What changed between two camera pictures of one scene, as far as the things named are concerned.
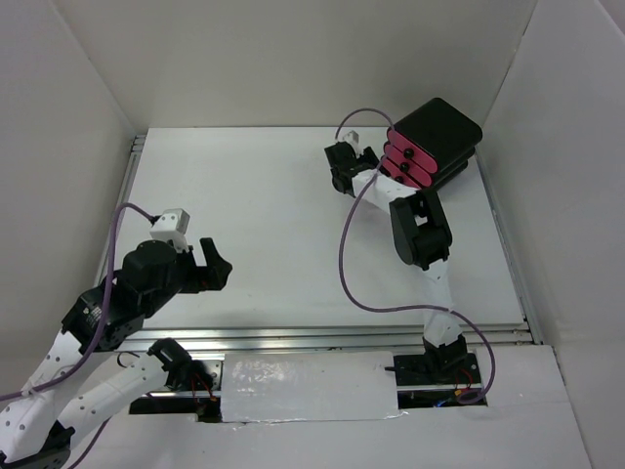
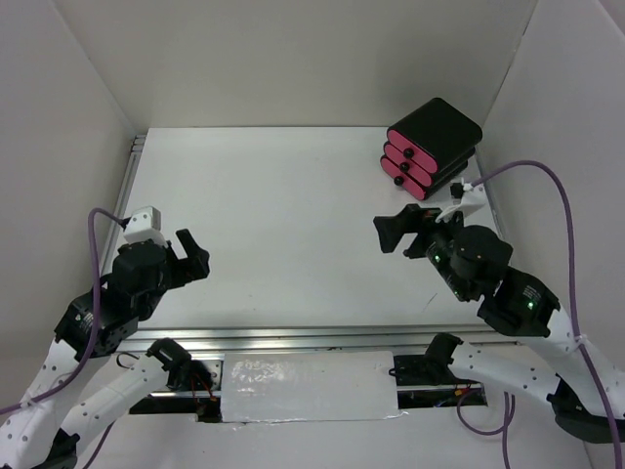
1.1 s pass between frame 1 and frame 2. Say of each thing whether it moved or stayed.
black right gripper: moved
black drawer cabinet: stayed
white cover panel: stayed
